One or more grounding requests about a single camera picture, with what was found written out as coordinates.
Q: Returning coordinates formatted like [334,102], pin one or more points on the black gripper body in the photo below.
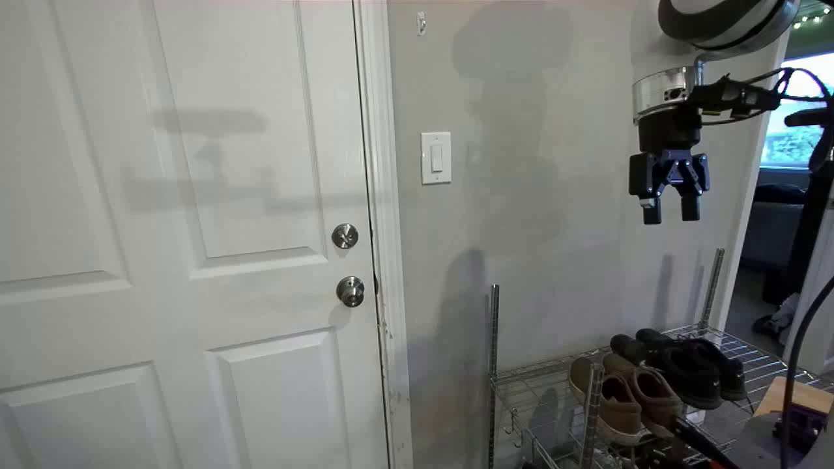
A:
[668,139]

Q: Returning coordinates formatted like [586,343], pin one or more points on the white wall light switch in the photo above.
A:
[437,157]

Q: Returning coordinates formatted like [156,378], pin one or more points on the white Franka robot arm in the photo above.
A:
[721,17]

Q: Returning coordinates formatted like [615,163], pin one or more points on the grey white sneaker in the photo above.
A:
[779,316]

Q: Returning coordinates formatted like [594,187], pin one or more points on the black shoe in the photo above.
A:
[725,368]
[686,373]

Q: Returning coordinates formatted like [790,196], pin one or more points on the brown slipper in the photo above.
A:
[656,391]
[615,407]

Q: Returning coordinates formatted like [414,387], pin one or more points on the light wooden board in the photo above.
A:
[809,394]

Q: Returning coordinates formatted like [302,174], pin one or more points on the silver deadbolt lock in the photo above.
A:
[345,236]

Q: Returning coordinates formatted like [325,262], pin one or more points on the silver round door knob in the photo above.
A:
[351,290]

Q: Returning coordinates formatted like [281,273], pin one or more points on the white panel entry door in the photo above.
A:
[173,262]

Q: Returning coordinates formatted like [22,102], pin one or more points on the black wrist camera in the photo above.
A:
[734,94]

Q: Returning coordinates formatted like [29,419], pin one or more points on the white door frame trim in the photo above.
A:
[383,217]

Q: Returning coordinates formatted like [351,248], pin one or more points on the small wall screw hook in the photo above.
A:
[420,23]

